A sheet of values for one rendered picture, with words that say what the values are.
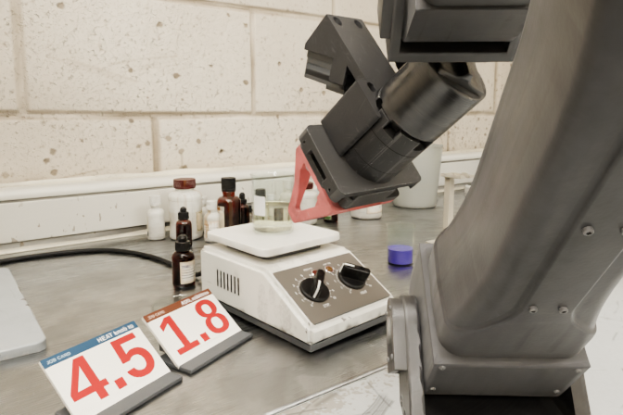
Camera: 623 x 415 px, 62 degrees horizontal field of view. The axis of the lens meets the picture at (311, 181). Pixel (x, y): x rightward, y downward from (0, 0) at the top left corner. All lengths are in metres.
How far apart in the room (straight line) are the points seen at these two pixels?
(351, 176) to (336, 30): 0.12
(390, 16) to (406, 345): 0.19
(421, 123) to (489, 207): 0.19
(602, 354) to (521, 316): 0.38
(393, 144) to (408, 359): 0.17
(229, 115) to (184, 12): 0.22
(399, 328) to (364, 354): 0.26
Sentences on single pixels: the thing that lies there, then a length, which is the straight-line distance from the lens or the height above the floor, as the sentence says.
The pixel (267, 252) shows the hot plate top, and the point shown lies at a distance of 0.55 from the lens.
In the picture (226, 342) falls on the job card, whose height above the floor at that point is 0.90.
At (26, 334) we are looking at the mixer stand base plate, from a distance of 0.61.
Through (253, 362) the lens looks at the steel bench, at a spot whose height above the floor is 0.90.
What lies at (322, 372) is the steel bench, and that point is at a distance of 0.49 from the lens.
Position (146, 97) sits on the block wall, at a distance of 1.05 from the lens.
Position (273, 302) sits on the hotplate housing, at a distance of 0.54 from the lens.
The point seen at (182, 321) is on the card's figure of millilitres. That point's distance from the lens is 0.54.
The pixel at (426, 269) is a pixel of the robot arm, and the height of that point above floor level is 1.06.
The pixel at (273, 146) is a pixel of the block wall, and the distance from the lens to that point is 1.18.
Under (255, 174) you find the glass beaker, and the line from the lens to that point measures 0.60.
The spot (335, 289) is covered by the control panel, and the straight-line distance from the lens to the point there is 0.56.
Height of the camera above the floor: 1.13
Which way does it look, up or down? 8 degrees down
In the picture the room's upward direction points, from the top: straight up
